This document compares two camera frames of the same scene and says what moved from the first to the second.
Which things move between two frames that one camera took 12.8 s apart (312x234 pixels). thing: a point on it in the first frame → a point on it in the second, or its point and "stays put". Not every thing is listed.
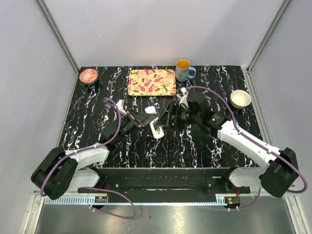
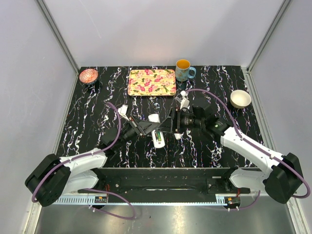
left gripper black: (141, 119) → (143, 126)
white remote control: (158, 135) → (155, 118)
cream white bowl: (240, 99) stays put
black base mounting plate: (169, 185) stays put
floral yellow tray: (151, 82) stays put
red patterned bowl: (88, 75) stays put
